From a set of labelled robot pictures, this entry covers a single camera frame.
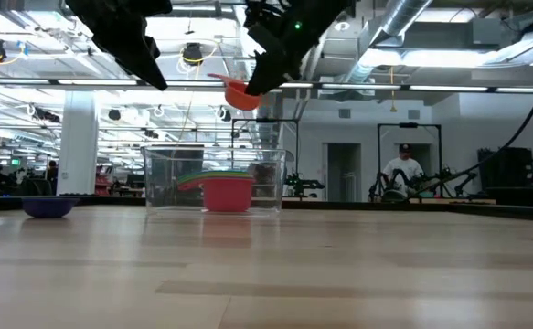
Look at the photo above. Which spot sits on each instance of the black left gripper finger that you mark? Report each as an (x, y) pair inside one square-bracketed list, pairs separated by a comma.
[(140, 61)]

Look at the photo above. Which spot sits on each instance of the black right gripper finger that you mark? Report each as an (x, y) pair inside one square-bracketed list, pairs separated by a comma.
[(275, 71)]

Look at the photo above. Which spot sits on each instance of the orange measuring cup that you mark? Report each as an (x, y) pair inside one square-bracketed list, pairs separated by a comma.
[(238, 100)]

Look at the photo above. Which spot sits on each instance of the clear plastic basket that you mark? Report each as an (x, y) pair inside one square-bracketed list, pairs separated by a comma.
[(165, 183)]

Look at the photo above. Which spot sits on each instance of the yellow measuring cup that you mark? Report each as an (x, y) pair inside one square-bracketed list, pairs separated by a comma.
[(211, 177)]

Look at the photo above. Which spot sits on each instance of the pink measuring cup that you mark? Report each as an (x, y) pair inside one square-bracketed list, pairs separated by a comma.
[(227, 196)]

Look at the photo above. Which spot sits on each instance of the indigo measuring cup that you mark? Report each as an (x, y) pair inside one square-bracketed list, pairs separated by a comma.
[(49, 208)]

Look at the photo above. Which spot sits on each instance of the black background robot arm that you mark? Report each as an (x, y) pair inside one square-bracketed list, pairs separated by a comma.
[(300, 185)]

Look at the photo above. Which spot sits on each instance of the white building column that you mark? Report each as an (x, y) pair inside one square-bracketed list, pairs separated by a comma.
[(77, 146)]

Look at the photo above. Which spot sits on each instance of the person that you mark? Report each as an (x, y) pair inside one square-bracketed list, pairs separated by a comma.
[(52, 176), (403, 169)]

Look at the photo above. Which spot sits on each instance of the black equipment rack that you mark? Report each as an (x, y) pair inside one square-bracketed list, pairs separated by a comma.
[(504, 166)]

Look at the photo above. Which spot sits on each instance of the black metal rig frame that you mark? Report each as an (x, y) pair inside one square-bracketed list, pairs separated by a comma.
[(266, 120), (408, 124)]

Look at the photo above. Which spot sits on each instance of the silver ventilation duct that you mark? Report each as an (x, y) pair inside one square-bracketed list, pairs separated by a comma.
[(403, 18)]

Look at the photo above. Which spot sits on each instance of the black aluminium table frame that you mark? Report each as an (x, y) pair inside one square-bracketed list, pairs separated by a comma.
[(101, 201)]

